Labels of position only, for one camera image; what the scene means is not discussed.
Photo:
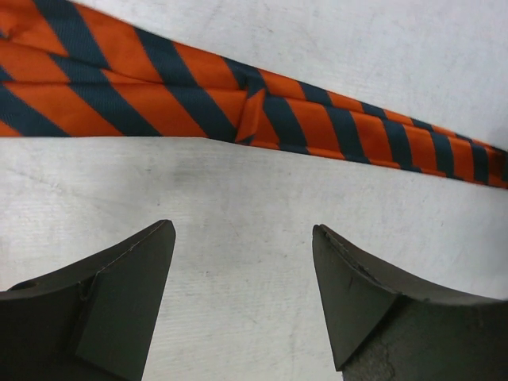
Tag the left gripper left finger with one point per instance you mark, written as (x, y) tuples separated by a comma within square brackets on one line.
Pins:
[(91, 320)]

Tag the orange navy striped tie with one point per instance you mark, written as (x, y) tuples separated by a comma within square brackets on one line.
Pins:
[(70, 71)]

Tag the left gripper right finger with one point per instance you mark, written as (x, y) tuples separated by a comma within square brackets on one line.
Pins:
[(384, 323)]

